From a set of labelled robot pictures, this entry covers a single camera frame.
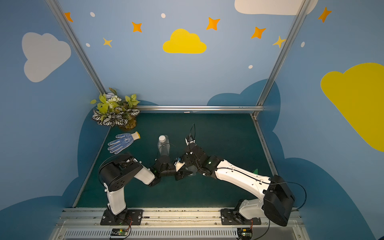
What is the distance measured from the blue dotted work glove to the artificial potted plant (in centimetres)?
15

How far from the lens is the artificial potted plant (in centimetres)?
90

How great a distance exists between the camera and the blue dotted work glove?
102 centimetres
